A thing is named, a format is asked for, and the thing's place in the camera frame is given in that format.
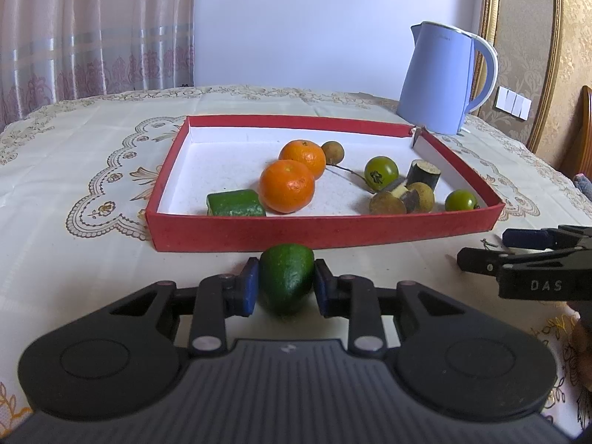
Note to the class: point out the dark sugarcane piece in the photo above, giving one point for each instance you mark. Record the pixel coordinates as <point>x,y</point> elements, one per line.
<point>398,191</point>
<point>423,175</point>

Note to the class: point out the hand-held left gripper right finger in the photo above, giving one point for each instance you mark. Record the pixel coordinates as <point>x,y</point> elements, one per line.
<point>320,286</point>

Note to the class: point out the orange mandarin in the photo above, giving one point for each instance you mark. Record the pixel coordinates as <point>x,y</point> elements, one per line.
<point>286,187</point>
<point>303,155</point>

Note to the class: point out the cream embroidered tablecloth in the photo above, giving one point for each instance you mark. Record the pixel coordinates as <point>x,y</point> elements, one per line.
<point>83,249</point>

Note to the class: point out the yellow round longan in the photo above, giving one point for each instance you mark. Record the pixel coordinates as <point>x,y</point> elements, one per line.
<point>424,196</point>

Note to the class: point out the light blue electric kettle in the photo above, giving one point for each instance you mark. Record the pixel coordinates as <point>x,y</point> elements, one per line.
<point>434,83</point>

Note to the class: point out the gold wall panel frame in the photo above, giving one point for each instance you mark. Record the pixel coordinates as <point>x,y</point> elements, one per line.
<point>490,32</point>

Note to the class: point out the green lemon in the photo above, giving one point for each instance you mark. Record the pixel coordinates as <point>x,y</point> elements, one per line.
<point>286,277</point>

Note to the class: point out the grey cloth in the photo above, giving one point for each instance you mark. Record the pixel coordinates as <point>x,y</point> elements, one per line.
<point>583,187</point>

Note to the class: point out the small green citrus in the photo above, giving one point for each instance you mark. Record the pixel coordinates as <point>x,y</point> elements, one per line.
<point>236,203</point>

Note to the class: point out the brown round longan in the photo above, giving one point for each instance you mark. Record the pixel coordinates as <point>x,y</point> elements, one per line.
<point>386,204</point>

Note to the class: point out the green tomato stem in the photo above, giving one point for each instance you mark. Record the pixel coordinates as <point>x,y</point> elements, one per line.
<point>489,244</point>

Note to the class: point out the green tomato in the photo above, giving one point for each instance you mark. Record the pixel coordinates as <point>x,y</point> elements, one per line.
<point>380,172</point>
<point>461,200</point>

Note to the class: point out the pink floral curtain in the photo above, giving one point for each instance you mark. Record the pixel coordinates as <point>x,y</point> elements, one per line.
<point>92,32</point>

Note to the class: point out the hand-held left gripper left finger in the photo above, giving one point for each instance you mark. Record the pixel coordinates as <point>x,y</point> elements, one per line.
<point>249,286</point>

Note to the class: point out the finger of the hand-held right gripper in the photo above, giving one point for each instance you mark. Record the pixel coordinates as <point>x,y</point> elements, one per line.
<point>527,238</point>
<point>481,259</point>

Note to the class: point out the red cardboard tray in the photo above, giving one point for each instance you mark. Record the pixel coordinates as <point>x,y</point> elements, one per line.
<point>300,233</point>

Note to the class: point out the small longan with twig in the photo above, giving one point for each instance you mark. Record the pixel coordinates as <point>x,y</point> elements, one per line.
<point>332,152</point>

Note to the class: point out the wooden chair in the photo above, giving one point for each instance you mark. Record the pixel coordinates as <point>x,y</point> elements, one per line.
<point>583,138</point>

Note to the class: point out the white wall switch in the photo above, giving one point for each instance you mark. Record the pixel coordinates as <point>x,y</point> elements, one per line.
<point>513,101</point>

